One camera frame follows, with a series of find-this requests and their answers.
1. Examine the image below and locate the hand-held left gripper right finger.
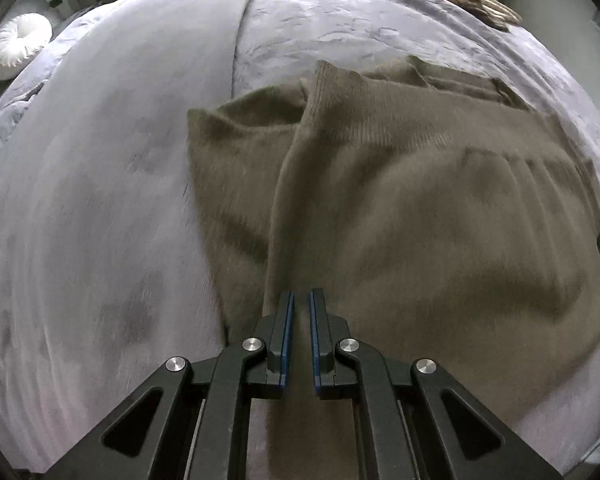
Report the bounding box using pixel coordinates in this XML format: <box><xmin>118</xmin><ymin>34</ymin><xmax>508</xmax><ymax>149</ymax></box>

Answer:
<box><xmin>307</xmin><ymin>287</ymin><xmax>563</xmax><ymax>480</ymax></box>

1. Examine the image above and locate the brown knit sweater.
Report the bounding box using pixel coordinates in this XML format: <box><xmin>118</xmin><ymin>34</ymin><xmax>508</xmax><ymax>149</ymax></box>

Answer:
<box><xmin>186</xmin><ymin>55</ymin><xmax>600</xmax><ymax>480</ymax></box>

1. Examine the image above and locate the light grey smooth duvet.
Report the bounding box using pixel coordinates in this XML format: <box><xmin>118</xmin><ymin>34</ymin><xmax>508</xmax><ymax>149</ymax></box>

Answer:
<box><xmin>0</xmin><ymin>0</ymin><xmax>270</xmax><ymax>471</ymax></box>

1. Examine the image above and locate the lavender textured bedspread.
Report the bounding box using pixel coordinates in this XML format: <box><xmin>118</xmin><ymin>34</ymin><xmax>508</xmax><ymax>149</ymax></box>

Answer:
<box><xmin>0</xmin><ymin>0</ymin><xmax>600</xmax><ymax>476</ymax></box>

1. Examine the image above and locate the white round pleated pillow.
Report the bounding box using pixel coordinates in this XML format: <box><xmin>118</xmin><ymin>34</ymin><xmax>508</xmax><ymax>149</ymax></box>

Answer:
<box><xmin>0</xmin><ymin>14</ymin><xmax>52</xmax><ymax>81</ymax></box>

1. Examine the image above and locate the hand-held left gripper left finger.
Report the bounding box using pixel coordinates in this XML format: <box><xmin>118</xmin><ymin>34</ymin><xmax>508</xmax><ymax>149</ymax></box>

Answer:
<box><xmin>42</xmin><ymin>289</ymin><xmax>297</xmax><ymax>480</ymax></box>

